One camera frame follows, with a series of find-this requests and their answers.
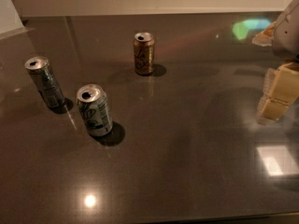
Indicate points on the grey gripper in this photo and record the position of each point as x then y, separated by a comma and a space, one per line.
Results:
287, 36

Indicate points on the silver green 7up can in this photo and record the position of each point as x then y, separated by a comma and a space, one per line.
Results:
93, 107

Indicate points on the gold soda can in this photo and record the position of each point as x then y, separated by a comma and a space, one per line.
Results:
144, 47

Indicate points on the slim silver green can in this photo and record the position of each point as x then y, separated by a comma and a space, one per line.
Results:
40, 71

